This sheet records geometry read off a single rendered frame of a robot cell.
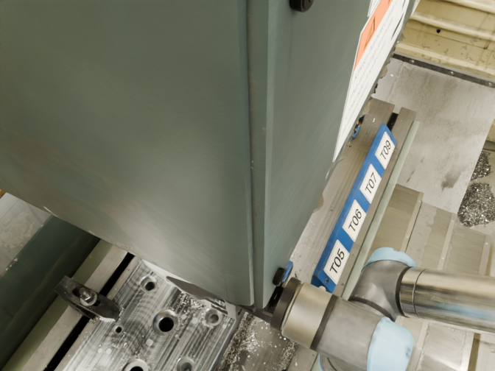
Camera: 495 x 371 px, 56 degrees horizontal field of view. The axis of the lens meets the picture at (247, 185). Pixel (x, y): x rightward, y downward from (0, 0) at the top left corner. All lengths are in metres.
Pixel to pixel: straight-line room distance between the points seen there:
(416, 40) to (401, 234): 0.58
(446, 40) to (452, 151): 0.32
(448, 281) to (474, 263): 0.67
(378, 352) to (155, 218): 0.41
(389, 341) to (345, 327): 0.05
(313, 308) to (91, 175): 0.41
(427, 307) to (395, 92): 0.93
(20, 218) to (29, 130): 0.88
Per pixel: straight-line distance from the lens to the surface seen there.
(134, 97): 0.16
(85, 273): 1.40
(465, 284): 0.67
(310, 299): 0.59
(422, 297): 0.69
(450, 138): 1.48
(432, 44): 1.51
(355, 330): 0.59
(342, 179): 1.15
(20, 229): 1.13
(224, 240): 0.21
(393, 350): 0.60
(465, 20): 1.45
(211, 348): 0.87
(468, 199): 1.52
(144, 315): 0.91
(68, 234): 1.30
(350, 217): 1.03
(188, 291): 0.61
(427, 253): 1.30
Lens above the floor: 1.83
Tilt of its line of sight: 56 degrees down
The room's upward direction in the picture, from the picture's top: 2 degrees counter-clockwise
